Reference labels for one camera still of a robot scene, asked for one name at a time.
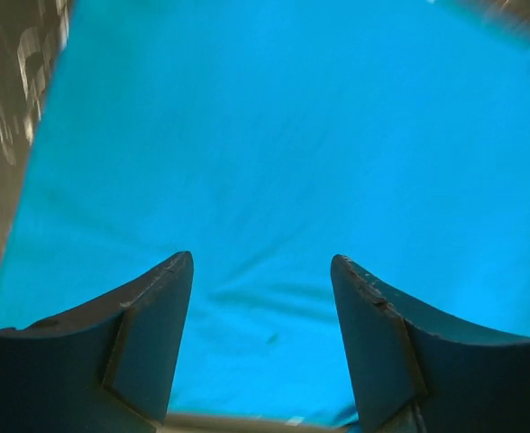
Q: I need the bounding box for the blue t-shirt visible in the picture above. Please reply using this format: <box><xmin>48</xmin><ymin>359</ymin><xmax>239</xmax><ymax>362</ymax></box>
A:
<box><xmin>0</xmin><ymin>1</ymin><xmax>530</xmax><ymax>426</ymax></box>

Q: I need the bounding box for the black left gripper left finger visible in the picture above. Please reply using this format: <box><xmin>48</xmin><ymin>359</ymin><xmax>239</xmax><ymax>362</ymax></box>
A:
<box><xmin>0</xmin><ymin>252</ymin><xmax>194</xmax><ymax>432</ymax></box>

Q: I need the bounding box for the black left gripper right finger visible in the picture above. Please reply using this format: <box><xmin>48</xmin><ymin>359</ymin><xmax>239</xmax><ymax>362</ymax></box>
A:
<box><xmin>331</xmin><ymin>255</ymin><xmax>530</xmax><ymax>432</ymax></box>

